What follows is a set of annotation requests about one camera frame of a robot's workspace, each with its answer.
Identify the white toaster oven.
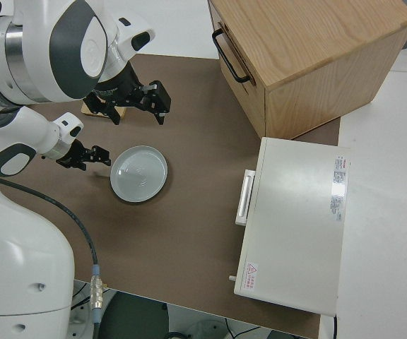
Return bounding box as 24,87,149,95
227,136,351,317

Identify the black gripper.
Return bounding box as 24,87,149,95
83,66,172,126
55,140,113,171

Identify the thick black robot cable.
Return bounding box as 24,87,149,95
0,169,105,339

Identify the dark round pedestal plate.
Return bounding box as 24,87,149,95
99,292,170,339

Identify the gray round plate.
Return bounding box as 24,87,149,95
110,145,170,203

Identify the black cabinet drawer handle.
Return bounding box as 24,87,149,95
211,28,256,84

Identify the wooden drawer cabinet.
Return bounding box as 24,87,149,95
207,0,407,141

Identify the wooden mug stand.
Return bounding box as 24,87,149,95
81,101,127,120

